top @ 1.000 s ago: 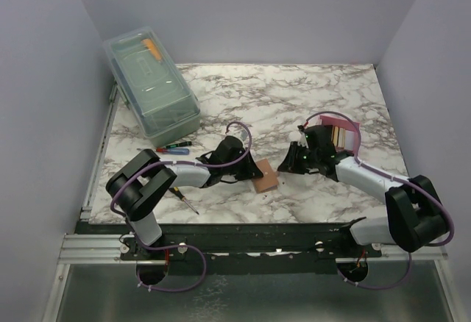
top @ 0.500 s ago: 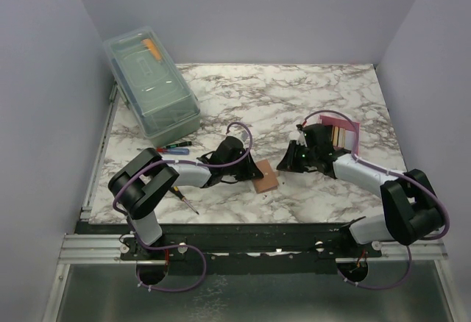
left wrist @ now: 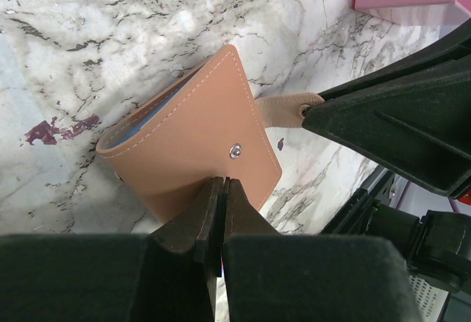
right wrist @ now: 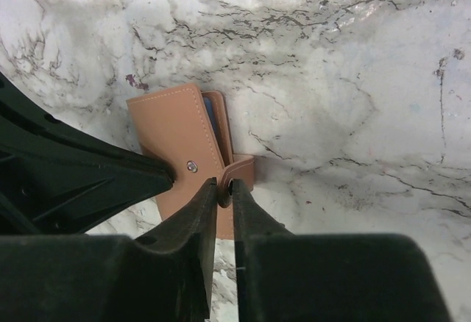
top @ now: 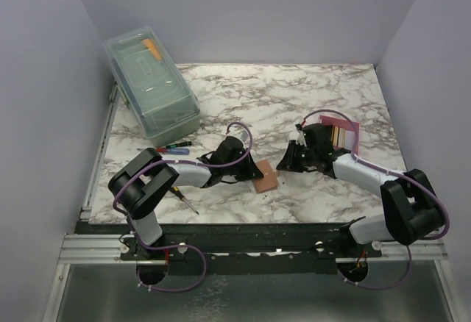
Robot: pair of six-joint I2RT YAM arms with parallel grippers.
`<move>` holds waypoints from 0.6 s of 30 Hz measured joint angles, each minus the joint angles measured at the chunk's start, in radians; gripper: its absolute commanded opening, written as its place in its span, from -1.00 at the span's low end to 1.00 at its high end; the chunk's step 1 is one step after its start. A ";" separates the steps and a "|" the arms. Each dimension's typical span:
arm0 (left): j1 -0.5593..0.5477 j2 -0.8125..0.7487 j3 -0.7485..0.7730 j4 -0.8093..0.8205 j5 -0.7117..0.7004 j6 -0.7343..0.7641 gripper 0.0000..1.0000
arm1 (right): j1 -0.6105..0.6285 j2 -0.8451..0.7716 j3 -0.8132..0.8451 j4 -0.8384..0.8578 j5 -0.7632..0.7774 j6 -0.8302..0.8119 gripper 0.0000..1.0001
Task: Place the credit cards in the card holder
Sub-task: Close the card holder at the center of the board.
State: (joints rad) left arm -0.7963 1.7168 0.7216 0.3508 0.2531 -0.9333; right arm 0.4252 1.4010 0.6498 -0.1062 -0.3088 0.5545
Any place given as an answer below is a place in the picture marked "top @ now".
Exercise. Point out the orange tool inside box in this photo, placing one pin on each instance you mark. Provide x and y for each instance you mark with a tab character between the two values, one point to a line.
153	49

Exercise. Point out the tan leather card holder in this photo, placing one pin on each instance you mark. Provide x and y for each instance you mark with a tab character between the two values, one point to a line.
269	180

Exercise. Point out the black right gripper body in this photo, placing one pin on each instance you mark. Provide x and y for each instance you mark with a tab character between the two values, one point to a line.
307	157

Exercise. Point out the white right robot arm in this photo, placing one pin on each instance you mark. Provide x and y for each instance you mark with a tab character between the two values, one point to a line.
410	209

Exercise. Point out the pink plastic card tray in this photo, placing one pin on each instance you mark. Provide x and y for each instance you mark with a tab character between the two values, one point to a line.
330	121

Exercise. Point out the green black handled screwdriver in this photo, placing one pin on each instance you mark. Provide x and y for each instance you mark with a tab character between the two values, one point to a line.
179	145

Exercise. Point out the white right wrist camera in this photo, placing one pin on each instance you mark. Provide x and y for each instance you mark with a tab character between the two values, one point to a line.
301	135

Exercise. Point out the clear green plastic storage box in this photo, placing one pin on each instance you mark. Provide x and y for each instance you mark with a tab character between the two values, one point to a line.
164	106

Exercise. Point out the blue red handled screwdriver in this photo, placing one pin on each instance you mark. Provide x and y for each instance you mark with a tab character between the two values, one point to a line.
174	151

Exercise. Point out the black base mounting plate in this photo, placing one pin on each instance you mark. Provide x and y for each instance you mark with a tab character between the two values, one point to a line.
242	249

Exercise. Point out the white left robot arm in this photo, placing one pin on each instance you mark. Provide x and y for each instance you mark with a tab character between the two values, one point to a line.
143	182

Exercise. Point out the grey credit card stack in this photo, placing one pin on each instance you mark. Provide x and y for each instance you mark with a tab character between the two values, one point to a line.
342	138

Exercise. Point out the yellow black handled screwdriver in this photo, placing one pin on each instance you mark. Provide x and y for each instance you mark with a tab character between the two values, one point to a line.
176	191

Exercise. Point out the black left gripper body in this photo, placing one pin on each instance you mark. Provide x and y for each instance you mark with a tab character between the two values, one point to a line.
239	170

